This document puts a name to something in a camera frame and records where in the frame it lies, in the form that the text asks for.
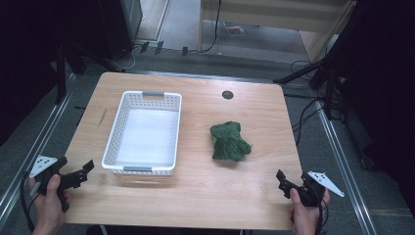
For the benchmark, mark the red booklet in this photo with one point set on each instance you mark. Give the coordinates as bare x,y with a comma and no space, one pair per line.
234,30

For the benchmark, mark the black metal stand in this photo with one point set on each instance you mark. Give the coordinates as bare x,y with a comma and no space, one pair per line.
61,71

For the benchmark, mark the black cabinet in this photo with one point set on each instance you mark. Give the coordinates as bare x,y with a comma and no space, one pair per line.
114,26

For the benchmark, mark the person's right hand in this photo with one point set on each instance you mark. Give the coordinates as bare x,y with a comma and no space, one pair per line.
305,218

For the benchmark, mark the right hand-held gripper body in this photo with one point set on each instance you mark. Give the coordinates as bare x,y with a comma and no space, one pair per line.
313,194

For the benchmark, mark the light wooden furniture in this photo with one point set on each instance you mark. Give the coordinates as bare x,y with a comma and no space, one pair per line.
277,14

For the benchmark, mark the person's left hand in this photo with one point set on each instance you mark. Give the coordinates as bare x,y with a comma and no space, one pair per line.
49,212

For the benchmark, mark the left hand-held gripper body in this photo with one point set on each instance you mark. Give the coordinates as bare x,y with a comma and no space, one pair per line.
42,164

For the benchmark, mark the white perforated plastic basket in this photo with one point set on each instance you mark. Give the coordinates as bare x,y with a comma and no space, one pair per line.
147,137

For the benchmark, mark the aluminium floor rail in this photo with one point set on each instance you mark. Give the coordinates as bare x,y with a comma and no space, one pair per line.
39,143
345,169

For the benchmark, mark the dark round table grommet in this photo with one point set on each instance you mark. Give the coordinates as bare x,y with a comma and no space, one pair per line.
227,95

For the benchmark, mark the black tripod stand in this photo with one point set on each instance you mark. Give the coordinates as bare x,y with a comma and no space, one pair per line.
329,88

